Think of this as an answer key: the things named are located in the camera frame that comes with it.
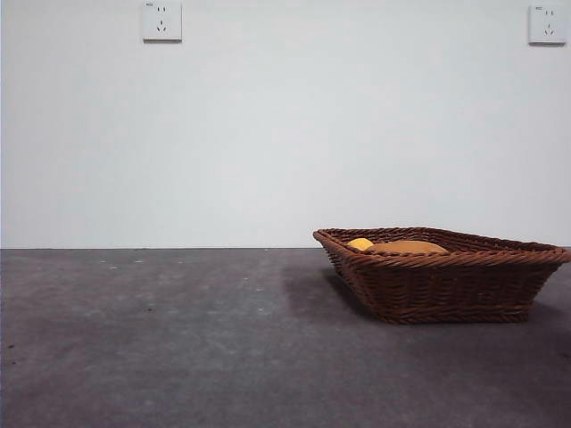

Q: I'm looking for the brown wicker basket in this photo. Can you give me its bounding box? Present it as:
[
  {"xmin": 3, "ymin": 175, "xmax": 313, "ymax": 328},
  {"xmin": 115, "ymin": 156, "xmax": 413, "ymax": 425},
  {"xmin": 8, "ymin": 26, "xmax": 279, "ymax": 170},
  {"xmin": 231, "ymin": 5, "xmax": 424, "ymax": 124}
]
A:
[{"xmin": 312, "ymin": 226, "xmax": 571, "ymax": 325}]

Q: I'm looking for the brown potato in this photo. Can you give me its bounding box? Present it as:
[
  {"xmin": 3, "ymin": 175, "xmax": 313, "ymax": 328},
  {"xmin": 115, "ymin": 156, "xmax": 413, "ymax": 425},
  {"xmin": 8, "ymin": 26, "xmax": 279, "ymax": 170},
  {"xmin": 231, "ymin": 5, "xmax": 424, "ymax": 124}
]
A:
[{"xmin": 366, "ymin": 240, "xmax": 450, "ymax": 255}]

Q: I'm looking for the white wall socket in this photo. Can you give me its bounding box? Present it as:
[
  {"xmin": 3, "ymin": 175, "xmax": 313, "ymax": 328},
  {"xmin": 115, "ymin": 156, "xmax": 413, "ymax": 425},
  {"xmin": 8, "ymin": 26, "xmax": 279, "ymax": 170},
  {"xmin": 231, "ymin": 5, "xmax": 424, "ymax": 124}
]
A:
[
  {"xmin": 142, "ymin": 1, "xmax": 183, "ymax": 45},
  {"xmin": 528, "ymin": 4, "xmax": 568, "ymax": 46}
]

